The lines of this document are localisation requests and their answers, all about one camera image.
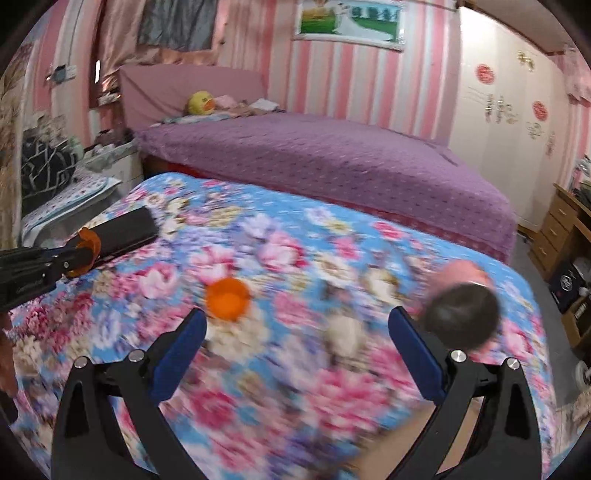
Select pink covered headboard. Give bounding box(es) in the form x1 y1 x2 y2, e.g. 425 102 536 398
117 64 269 127

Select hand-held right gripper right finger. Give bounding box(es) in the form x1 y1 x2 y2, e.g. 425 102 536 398
388 305 541 480

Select white wardrobe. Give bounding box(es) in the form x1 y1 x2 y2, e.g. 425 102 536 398
450 7 578 232

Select framed wedding photo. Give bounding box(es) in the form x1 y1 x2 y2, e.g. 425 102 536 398
293 0 407 51

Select person's left hand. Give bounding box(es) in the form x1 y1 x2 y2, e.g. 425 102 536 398
0 314 20 402

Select beige floral curtain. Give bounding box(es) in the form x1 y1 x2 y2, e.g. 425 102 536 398
0 46 28 250

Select black white patterned bag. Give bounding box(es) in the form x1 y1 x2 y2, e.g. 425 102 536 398
21 134 79 208

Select pink satin curtain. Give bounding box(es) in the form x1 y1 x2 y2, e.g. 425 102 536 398
90 0 232 93

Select pink floral short curtain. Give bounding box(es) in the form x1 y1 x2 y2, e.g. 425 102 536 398
566 46 591 104

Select grey curtain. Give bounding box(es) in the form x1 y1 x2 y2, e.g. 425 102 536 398
137 0 218 49

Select wooden desk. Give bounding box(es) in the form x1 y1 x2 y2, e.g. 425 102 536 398
529 182 591 282

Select yellow duck plush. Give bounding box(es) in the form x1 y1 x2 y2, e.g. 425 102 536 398
186 91 215 116

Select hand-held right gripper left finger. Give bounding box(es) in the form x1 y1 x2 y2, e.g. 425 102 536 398
51 307 208 480

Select bedside table with dotted cloth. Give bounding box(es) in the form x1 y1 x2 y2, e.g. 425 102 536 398
21 171 141 245

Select black shopping bag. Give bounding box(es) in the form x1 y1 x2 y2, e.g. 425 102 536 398
551 261 587 315

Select pink cup with steel lining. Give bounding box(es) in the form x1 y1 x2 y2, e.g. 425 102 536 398
422 259 502 350

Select bed with purple dotted cover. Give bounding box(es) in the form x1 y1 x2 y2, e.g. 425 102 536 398
134 111 518 264

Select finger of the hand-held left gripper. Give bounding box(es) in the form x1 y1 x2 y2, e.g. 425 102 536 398
0 242 90 266
44 256 95 280

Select black smartphone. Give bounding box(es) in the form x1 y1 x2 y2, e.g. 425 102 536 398
78 206 159 268

